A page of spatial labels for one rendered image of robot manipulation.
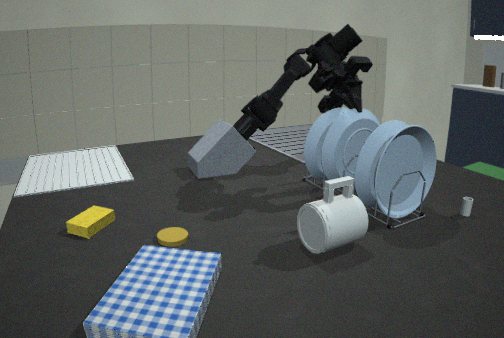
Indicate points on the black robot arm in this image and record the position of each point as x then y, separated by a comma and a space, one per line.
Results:
267, 105

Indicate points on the light blue plate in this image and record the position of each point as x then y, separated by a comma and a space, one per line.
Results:
367, 159
314, 141
344, 139
412, 149

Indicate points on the white mug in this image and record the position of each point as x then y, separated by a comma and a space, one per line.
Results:
325, 224

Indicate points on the grey wire dish rack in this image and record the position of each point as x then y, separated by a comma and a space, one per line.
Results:
389, 226

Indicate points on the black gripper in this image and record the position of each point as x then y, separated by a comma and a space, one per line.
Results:
350, 90

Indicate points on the white ribbed draining mat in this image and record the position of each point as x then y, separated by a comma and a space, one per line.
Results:
63, 174

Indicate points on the yellow sponge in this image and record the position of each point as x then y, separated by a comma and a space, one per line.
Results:
90, 222

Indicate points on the grey cylinder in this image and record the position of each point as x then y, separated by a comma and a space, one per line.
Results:
466, 206

